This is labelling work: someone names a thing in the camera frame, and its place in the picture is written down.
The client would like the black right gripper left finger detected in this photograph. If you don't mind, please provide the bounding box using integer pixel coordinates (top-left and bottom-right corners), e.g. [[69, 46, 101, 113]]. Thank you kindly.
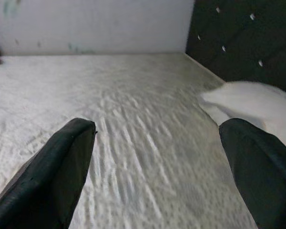
[[0, 117, 96, 229]]

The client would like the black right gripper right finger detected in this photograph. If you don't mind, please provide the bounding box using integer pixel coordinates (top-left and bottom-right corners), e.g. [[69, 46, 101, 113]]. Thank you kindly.
[[218, 118, 286, 229]]

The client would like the white pillow with green print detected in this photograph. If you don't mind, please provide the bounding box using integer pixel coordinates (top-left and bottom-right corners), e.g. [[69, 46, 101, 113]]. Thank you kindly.
[[200, 80, 286, 156]]

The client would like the white quilted mattress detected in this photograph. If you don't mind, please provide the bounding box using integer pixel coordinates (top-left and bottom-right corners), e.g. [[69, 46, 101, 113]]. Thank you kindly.
[[0, 52, 259, 229]]

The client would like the dark tufted headboard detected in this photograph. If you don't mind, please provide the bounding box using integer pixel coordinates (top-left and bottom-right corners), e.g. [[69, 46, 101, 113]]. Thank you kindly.
[[185, 0, 286, 96]]

